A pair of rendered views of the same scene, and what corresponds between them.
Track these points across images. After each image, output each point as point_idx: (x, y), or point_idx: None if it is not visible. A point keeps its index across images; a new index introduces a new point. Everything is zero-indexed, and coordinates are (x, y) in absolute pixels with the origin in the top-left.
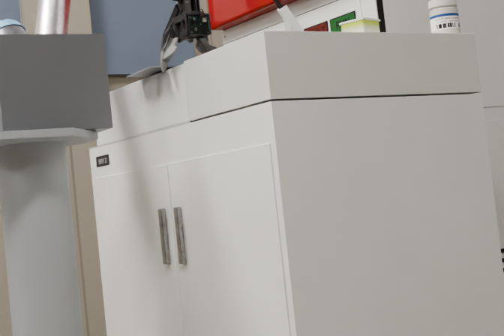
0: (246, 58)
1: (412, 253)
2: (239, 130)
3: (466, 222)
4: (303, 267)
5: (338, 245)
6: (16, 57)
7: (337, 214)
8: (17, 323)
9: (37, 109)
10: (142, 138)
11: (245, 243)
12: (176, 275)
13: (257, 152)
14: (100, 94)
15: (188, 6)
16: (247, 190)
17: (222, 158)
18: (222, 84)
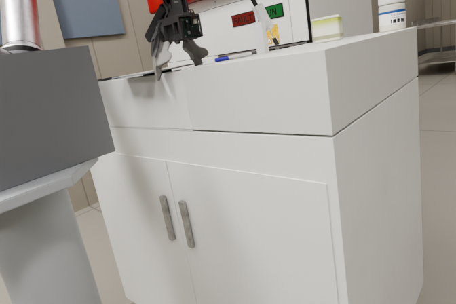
0: (287, 79)
1: (397, 227)
2: (271, 157)
3: (412, 182)
4: (355, 297)
5: (370, 256)
6: None
7: (370, 228)
8: None
9: (17, 155)
10: (134, 131)
11: (277, 262)
12: (183, 250)
13: (303, 187)
14: (96, 118)
15: (178, 7)
16: (282, 218)
17: (243, 177)
18: (242, 102)
